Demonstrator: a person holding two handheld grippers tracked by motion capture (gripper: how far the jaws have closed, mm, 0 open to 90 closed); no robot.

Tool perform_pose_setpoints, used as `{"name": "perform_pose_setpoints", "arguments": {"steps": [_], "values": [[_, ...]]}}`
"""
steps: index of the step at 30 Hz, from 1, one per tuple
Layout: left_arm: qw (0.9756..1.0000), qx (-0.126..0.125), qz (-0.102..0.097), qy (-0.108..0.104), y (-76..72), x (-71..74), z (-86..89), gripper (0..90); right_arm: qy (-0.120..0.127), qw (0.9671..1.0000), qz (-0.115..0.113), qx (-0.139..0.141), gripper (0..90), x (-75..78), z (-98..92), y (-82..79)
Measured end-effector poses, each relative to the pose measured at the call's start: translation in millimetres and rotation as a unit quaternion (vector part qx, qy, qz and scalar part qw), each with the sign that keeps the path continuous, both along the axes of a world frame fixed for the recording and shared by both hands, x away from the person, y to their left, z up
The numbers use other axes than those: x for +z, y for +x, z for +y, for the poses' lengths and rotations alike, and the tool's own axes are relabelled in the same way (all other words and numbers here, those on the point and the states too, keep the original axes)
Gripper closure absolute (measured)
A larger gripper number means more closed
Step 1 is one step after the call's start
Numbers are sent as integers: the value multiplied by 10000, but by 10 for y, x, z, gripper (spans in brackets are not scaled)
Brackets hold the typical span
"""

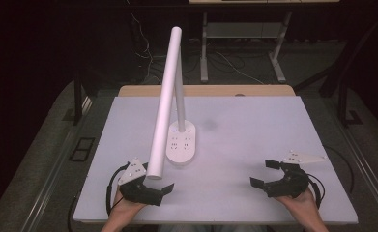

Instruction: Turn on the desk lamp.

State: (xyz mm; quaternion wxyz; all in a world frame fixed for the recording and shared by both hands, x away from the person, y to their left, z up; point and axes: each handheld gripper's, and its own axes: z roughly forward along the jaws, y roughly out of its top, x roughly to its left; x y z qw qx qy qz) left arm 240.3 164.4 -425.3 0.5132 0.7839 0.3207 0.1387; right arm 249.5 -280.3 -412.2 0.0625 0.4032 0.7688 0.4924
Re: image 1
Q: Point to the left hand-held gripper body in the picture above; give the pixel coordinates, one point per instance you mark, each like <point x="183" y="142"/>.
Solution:
<point x="138" y="191"/>

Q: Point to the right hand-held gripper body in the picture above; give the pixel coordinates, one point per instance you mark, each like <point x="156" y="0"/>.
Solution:
<point x="291" y="185"/>

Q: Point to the white tall tube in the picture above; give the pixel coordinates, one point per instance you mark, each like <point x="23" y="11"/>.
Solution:
<point x="164" y="106"/>

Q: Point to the person's left hand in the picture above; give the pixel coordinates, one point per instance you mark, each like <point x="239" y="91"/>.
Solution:
<point x="122" y="209"/>

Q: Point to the person's right hand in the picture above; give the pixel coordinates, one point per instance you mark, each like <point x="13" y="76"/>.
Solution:
<point x="304" y="206"/>

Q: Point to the black floor socket box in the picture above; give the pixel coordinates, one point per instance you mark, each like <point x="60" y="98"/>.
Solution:
<point x="81" y="149"/>

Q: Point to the black metal stand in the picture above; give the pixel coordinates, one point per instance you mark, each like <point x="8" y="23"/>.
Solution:
<point x="343" y="106"/>

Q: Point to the metal floor rail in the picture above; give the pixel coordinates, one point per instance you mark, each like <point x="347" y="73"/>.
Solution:
<point x="52" y="174"/>
<point x="367" y="174"/>

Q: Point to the grey metal desk frame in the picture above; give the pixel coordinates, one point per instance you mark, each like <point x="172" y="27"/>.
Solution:
<point x="241" y="30"/>

